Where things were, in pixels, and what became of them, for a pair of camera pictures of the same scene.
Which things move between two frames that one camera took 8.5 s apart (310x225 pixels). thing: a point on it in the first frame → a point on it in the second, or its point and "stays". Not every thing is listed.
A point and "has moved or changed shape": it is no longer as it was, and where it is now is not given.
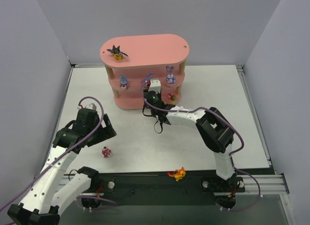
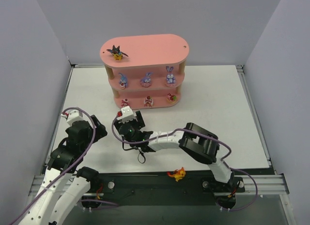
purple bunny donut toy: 146,82 has moved or changed shape
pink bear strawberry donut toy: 171,99 stays
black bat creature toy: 116,52 stays
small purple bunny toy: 124,83 stays
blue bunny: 170,80 stays
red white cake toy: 106,152 → 124,103
